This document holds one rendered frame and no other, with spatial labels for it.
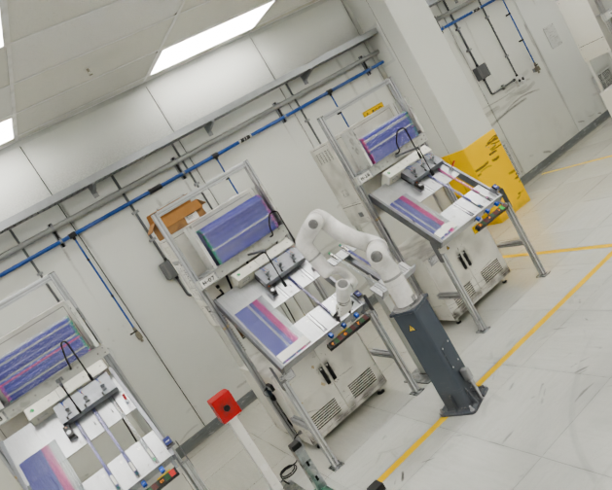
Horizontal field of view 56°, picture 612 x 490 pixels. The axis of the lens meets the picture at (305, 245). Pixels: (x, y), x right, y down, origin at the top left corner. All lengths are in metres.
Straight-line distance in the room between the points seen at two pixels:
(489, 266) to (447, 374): 1.58
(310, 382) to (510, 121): 4.77
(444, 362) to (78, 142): 3.55
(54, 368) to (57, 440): 0.40
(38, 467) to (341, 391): 1.88
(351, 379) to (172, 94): 3.09
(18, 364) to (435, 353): 2.35
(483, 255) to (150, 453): 2.88
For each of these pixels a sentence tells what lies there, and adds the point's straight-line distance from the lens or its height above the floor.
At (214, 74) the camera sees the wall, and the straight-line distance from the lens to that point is 5.84.
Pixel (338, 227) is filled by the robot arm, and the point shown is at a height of 1.30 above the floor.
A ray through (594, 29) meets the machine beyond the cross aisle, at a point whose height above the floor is 1.28.
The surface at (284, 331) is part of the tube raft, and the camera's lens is 3.67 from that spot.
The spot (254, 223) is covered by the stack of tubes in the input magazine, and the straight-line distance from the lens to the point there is 3.97.
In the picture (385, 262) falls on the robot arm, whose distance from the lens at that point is 3.23.
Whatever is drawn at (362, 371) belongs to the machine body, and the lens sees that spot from 4.15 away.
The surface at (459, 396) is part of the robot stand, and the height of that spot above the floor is 0.10.
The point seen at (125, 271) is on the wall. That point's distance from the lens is 5.26.
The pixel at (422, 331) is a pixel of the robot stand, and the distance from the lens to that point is 3.37.
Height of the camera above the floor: 1.79
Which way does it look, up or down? 9 degrees down
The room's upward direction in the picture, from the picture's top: 31 degrees counter-clockwise
